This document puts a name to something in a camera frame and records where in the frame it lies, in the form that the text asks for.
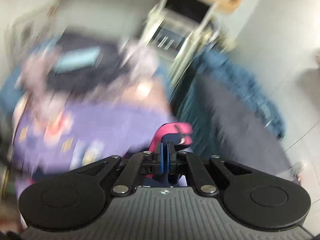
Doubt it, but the navy pink kids garment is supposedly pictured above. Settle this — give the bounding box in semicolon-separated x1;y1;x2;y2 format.
143;122;193;187

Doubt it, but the white bedside cabinet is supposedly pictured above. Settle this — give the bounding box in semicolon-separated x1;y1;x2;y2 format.
120;0;221;86

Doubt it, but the black crumpled garment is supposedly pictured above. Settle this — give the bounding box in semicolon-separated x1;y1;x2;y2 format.
47;30;129;95

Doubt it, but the dark grey bed cover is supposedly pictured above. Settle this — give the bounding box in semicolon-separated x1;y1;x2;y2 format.
194;74;297;181

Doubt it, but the purple floral bedsheet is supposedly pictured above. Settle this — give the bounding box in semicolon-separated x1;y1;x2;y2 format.
12;79;172;191

